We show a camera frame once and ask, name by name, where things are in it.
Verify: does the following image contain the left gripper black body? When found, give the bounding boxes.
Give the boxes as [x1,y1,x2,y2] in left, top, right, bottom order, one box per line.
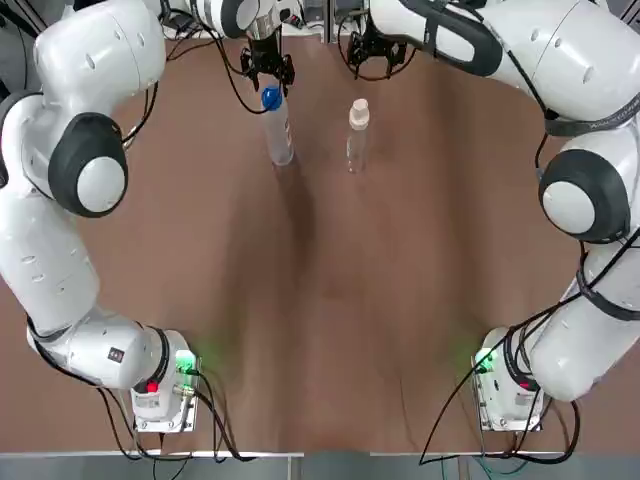
[249,35,282,71]

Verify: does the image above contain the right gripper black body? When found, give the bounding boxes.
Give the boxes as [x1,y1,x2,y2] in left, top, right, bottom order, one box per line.
[356,28,397,55]

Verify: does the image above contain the clear drink bottle blue cap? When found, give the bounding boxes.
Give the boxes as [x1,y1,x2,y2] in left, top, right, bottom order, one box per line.
[259,85,296,167]

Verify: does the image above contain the clear condiment bottle white cap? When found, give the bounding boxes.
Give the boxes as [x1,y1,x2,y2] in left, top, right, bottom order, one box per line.
[345,98,372,175]

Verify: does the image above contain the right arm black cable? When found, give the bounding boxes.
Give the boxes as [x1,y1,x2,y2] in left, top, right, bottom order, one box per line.
[337,22,419,81]

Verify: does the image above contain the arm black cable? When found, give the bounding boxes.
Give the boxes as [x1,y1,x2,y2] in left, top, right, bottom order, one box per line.
[122,29,266,149]
[337,22,419,81]

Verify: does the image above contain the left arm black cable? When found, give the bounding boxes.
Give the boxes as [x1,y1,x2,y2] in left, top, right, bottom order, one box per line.
[122,29,266,149]

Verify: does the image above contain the aluminium camera post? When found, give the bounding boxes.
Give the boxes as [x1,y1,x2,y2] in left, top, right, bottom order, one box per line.
[319,0,337,45]

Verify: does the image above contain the black base cable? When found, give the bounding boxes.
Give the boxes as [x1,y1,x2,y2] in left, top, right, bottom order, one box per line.
[418,367,569,466]
[192,367,306,464]

